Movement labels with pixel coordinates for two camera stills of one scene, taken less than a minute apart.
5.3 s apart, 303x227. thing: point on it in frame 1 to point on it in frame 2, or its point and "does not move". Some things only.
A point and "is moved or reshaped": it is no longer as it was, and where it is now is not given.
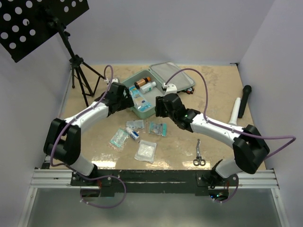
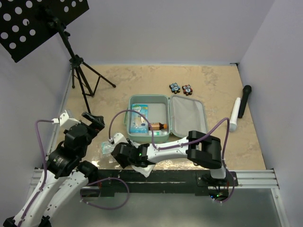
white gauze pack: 146,151 is moved or reshaped
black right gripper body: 170,114 to 124,163
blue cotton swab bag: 139,101 to 138,124
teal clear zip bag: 118,139 is moved or reshaped
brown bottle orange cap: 141,82 to 156,126
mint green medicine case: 162,73 to 168,115
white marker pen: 233,119 does not move
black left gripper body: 122,104 to 91,134
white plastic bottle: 147,87 to 157,133
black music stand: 24,23 does not move
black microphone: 246,90 does not move
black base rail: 201,181 does not move
